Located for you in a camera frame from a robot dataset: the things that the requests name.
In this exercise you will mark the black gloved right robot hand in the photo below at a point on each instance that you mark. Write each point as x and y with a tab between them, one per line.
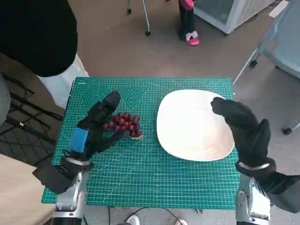
248	140

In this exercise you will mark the black left robot hand, blue tape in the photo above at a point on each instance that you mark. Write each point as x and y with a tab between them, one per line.
93	131

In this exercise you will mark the red toy grape bunch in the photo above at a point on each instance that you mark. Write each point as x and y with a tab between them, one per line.
124	123

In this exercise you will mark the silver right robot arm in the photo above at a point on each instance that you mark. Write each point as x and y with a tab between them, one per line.
250	201

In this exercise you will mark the white square plate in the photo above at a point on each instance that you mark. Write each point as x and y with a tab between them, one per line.
187	129

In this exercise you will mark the green cutting mat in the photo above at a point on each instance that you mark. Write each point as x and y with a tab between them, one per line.
140	175

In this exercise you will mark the light wooden board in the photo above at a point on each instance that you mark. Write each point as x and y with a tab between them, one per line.
16	187

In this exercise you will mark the white shoe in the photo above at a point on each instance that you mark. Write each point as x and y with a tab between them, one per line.
180	222
132	220

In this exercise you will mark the grey-blue mesh chair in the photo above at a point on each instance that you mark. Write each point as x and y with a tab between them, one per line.
288	47

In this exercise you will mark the person standing at table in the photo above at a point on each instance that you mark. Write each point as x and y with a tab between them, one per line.
35	35

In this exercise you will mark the white cabinet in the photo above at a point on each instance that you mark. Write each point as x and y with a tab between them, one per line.
236	11

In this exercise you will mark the white rectangular block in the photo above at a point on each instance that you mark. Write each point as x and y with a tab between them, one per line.
277	9

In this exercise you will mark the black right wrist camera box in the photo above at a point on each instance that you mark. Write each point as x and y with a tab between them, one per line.
283	189

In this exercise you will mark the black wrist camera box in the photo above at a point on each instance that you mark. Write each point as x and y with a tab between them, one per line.
283	189
55	178

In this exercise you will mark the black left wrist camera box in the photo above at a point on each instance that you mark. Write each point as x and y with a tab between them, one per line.
55	178

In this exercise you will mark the grey metal wheeled frame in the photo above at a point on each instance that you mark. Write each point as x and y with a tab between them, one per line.
146	16

